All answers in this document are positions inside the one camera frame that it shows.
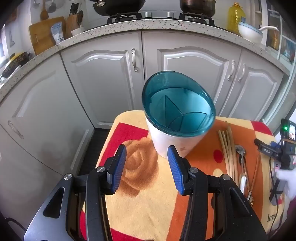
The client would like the wooden knife block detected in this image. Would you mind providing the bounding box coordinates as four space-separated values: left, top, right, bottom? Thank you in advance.
66 3 84 39

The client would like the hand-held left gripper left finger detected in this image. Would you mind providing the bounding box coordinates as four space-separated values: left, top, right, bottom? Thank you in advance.
23 144 127 241

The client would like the wooden cutting board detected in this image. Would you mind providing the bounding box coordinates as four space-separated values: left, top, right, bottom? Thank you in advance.
28 16 67 55

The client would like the yellow oil bottle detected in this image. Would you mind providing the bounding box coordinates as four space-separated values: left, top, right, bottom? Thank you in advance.
227 2 246 35

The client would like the wooden chopstick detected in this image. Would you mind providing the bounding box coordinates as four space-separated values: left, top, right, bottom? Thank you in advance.
228 126 239 184
225 120 237 181
218 130 232 178
221 130 235 179

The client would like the person's right hand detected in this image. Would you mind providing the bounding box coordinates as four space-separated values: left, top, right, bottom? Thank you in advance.
276 169 296 200

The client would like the metal spoon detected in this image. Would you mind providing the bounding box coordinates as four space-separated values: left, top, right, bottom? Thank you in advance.
235 144 251 200

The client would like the white blue rimmed bowl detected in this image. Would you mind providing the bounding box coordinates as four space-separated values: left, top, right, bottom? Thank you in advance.
238 22 264 44

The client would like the white cabinet door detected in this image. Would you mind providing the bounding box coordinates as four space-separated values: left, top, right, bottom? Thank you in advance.
142 31 242 118
60 32 145 129
0 54 95 186
229 50 285 126

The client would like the black wok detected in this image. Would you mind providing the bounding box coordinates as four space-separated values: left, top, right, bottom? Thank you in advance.
92 0 144 16

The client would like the black cable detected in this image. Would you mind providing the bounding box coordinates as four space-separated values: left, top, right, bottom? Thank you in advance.
268 156 281 237

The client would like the wooden spatula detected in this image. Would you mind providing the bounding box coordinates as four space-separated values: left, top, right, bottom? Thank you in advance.
40 0 49 21

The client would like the rose printed orange blanket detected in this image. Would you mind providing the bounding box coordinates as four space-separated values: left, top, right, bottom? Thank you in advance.
79 111 289 241

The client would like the silver cabinet handle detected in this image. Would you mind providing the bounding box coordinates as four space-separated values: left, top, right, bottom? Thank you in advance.
227 60 235 81
238 63 246 83
8 120 24 140
131 48 138 72

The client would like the white handled metal utensil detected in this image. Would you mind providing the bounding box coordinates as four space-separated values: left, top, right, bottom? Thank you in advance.
239 155 248 193

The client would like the white teal utensil holder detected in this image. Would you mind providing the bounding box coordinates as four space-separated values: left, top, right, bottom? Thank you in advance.
142 71 216 160

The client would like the white blue salt packet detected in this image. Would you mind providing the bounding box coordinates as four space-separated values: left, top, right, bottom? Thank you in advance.
50 22 65 45

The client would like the speckled stone countertop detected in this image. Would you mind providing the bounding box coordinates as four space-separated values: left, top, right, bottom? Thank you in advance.
0 20 292 102

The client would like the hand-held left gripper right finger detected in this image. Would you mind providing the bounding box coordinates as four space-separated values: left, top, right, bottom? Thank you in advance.
167 145 270 241

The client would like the dark cooking pot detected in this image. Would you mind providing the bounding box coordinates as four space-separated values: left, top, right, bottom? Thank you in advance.
179 0 216 17

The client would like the small white bowl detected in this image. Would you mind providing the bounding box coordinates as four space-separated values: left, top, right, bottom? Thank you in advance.
70 27 85 37

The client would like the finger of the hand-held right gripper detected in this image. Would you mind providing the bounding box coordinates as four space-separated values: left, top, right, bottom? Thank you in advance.
254 138 281 158

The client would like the black gas stove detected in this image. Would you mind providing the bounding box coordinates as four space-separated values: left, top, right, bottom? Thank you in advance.
106 10 216 27

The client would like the black yellow casserole pot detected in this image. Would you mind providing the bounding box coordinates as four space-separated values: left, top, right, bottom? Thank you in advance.
2 52 31 78

